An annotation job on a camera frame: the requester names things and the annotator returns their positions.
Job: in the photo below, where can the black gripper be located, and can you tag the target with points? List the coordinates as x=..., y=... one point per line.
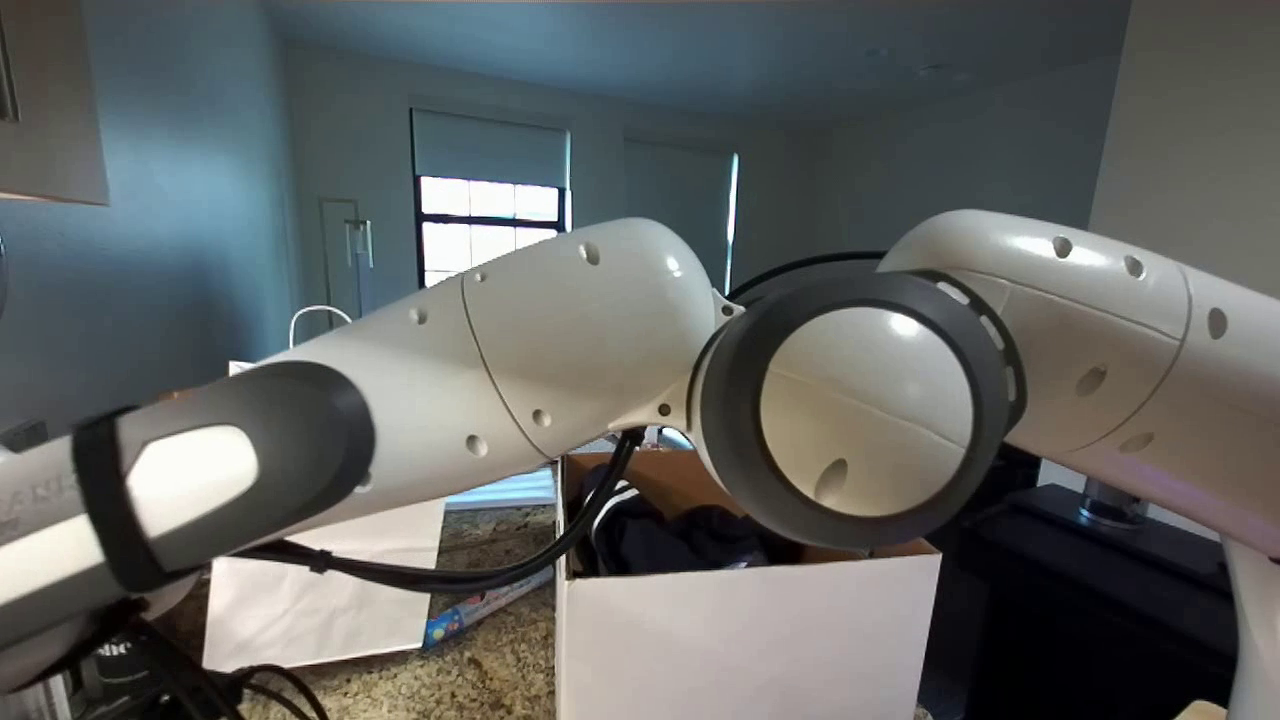
x=142, y=674

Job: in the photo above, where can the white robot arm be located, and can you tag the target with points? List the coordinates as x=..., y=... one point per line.
x=561, y=332

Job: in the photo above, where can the white cardboard box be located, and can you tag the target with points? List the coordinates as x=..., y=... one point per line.
x=744, y=640

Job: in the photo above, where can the black framed window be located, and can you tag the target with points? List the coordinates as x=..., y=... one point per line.
x=491, y=227

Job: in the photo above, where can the wide grey roller blind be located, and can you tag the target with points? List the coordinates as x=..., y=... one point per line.
x=491, y=146

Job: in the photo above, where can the narrow grey roller blind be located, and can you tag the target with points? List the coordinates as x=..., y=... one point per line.
x=674, y=200

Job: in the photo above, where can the black side table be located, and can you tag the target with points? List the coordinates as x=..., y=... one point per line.
x=1081, y=624

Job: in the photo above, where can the clear glass jar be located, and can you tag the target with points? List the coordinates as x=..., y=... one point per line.
x=1105, y=505

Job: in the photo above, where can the wooden wall cabinet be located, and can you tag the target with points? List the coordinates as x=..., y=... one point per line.
x=47, y=95

